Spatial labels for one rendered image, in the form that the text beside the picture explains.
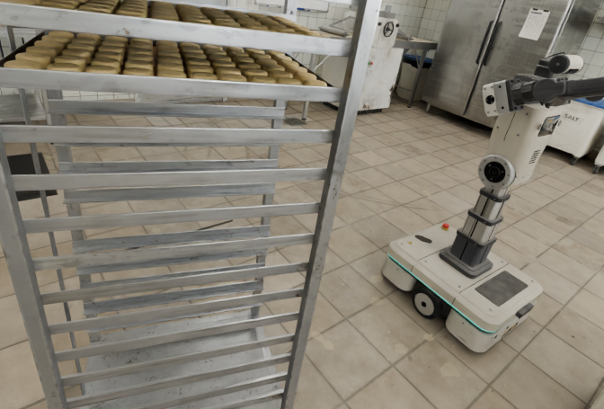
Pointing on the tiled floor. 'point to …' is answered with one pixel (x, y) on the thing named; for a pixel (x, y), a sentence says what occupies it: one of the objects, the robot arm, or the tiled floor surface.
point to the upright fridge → (509, 24)
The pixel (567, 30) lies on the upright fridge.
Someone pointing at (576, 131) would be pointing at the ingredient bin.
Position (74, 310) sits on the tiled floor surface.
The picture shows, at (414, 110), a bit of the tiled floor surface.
